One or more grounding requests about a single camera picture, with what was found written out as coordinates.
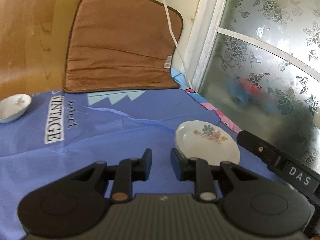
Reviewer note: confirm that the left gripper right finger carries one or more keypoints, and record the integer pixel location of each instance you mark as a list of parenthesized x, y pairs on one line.
[(199, 172)]

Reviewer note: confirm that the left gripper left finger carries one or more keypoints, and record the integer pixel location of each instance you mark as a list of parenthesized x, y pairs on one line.
[(128, 171)]

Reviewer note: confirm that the floral plate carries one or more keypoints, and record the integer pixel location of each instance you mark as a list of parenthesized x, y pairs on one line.
[(13, 107), (199, 139)]

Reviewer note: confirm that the floral plate back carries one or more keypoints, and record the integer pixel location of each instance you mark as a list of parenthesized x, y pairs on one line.
[(13, 107)]

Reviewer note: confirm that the blue patterned tablecloth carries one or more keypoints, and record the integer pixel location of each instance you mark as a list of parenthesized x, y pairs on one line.
[(61, 133)]

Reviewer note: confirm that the brown seat cushion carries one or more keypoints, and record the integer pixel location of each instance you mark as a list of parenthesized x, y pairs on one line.
[(121, 45)]

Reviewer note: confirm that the frosted floral glass door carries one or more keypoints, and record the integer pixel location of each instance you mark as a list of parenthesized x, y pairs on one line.
[(258, 63)]

